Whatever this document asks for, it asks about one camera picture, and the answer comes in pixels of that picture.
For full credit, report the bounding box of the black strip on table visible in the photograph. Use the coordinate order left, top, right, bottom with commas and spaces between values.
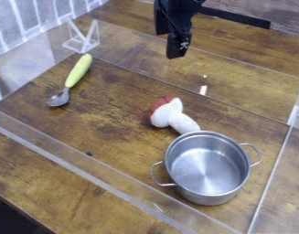
199, 6, 271, 29

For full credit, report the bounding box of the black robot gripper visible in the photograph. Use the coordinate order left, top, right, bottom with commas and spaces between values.
153, 0, 205, 59

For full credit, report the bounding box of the yellow handled metal spoon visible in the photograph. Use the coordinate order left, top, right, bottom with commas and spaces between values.
48, 54, 92, 107

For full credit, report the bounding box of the silver metal pot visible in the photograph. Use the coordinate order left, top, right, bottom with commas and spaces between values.
149, 131, 261, 206

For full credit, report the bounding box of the white plush mushroom red cap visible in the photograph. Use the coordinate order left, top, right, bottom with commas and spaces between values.
149, 94, 200, 134

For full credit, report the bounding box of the clear acrylic triangle stand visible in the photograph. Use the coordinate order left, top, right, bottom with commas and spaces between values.
62, 19, 100, 54

